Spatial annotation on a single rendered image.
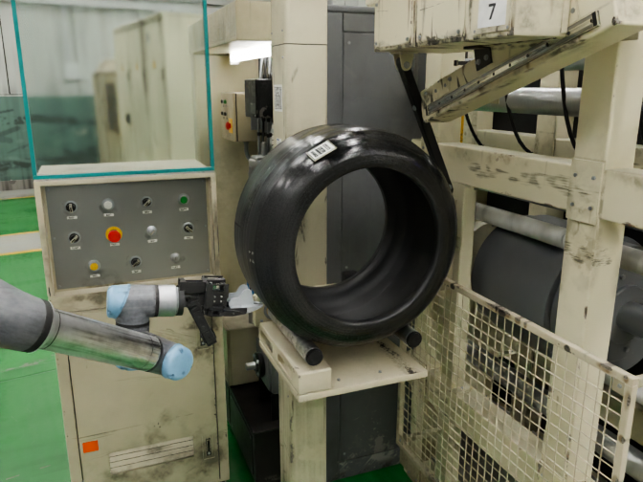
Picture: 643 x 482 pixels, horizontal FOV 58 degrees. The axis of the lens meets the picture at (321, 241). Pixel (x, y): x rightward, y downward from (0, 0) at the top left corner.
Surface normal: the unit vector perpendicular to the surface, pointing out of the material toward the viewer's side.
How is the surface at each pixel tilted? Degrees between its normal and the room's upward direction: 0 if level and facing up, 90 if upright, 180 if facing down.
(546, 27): 90
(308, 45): 90
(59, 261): 90
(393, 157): 80
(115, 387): 90
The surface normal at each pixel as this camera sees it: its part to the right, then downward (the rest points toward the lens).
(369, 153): 0.36, 0.05
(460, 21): -0.93, 0.09
